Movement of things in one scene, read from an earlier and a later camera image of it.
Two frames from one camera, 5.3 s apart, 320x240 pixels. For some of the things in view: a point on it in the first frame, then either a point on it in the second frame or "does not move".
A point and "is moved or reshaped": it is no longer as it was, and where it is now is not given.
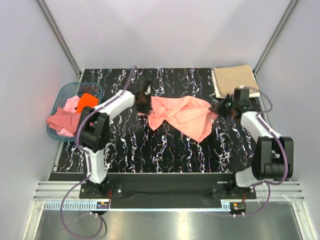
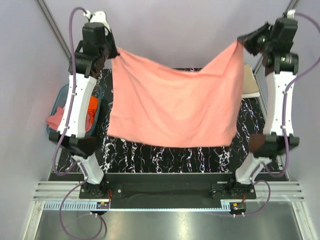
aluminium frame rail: x=57 y=191 does not move
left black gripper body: x=144 y=106 -> x=102 y=53
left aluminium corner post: x=60 y=40 does not move
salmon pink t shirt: x=191 y=115 is moved or reshaped
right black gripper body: x=225 y=107 -> x=269 y=47
